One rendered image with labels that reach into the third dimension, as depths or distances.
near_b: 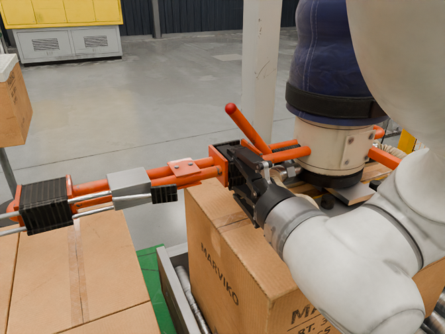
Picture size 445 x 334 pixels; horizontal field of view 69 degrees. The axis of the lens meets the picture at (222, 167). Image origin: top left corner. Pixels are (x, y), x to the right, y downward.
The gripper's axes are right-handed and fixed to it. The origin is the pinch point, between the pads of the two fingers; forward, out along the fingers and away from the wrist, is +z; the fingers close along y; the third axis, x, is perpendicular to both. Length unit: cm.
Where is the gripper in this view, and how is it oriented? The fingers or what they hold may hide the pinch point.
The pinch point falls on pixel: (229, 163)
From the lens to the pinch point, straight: 66.7
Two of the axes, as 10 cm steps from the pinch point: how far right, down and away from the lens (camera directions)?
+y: 0.0, 8.8, 4.8
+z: -4.1, -4.3, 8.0
